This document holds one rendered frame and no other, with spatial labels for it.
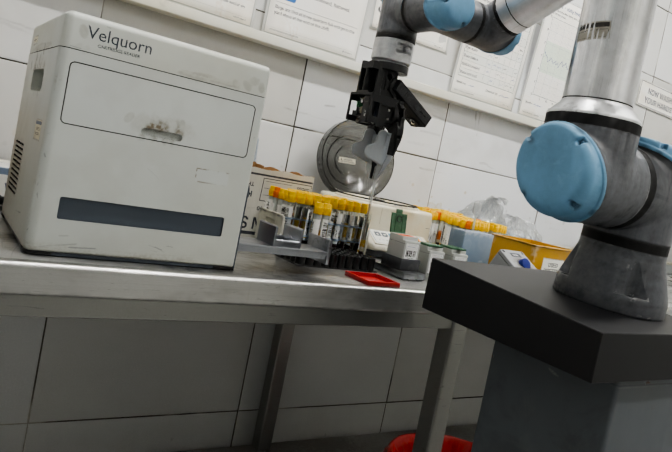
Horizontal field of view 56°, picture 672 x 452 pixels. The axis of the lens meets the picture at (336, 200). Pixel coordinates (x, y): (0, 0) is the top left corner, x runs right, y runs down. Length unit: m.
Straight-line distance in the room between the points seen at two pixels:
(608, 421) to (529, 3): 0.66
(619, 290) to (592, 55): 0.31
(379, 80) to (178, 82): 0.43
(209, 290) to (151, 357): 0.79
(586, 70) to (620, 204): 0.17
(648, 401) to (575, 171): 0.33
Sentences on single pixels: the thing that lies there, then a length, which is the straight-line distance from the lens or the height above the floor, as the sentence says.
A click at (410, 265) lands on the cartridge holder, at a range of 1.19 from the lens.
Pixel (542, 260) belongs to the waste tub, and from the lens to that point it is 1.43.
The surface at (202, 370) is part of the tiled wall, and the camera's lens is 1.72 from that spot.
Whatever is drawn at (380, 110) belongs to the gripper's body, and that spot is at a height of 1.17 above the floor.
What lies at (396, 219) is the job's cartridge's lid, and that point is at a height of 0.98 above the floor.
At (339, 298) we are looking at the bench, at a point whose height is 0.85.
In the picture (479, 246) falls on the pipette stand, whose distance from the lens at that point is 1.39.
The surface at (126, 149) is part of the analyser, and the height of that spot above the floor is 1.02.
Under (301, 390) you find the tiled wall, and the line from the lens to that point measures 1.89.
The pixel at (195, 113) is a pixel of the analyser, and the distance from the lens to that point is 0.88.
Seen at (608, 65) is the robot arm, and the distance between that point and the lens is 0.84.
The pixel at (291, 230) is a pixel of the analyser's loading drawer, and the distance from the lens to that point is 1.02.
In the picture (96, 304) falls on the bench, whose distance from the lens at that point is 0.87.
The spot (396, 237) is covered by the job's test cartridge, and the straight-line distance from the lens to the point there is 1.20.
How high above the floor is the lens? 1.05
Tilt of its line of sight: 3 degrees down
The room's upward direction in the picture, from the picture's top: 11 degrees clockwise
